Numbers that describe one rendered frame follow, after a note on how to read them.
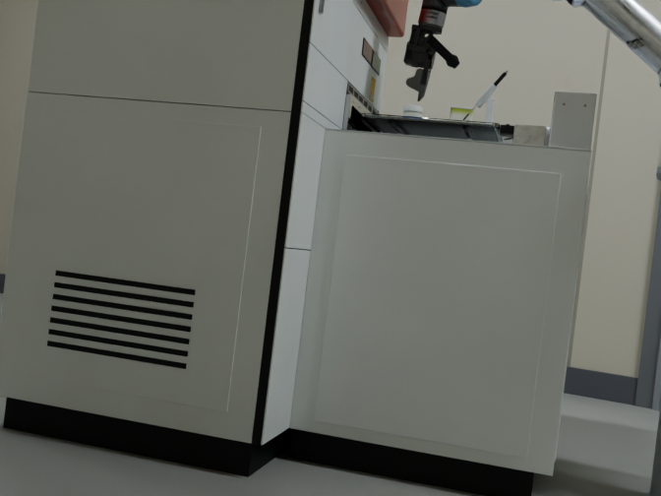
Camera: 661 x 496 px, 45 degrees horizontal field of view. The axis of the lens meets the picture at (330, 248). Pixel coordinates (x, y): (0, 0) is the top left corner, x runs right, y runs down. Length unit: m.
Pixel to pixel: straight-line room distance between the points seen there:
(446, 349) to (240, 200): 0.59
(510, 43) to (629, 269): 1.20
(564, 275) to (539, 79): 2.17
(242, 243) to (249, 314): 0.16
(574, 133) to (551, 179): 0.14
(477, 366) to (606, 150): 2.12
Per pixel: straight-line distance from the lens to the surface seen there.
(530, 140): 2.12
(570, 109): 1.96
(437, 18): 2.36
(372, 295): 1.89
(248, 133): 1.79
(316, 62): 1.85
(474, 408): 1.89
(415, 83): 2.35
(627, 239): 3.78
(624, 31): 1.95
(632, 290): 3.77
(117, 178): 1.92
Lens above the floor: 0.53
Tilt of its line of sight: level
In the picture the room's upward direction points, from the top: 7 degrees clockwise
